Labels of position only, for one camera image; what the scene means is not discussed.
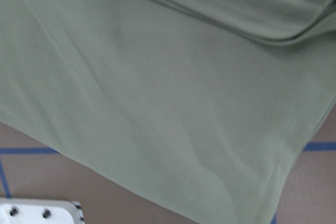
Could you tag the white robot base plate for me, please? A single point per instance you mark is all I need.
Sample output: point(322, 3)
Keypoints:
point(15, 210)

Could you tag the olive green long-sleeve shirt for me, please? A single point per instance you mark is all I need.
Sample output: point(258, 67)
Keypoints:
point(200, 106)

